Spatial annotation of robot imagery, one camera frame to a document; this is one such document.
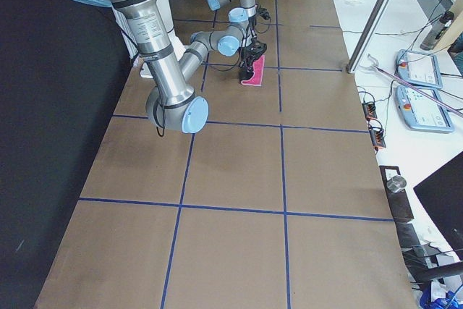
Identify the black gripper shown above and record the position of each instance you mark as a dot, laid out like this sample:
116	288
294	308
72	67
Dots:
252	21
250	55

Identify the pink grey towel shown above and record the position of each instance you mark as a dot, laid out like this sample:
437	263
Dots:
257	73

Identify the orange black connector box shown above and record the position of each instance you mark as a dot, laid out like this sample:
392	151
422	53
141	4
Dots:
369	110

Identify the upper teach pendant tablet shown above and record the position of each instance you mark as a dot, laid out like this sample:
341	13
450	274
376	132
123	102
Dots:
418	68

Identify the teach pendant tablet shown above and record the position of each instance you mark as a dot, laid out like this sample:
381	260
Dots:
418	68
421	113

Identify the lower teach pendant tablet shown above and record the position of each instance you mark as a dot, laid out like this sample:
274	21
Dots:
421	113

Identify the small metal cup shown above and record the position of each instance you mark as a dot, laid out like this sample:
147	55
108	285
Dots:
396	184

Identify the dark water bottle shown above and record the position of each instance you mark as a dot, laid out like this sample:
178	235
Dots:
438	29

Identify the black monitor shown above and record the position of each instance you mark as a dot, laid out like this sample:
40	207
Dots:
440	194

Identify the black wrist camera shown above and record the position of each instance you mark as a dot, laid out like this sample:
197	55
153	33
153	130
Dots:
263	13

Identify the aluminium frame post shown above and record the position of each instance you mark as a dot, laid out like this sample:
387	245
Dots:
367	35

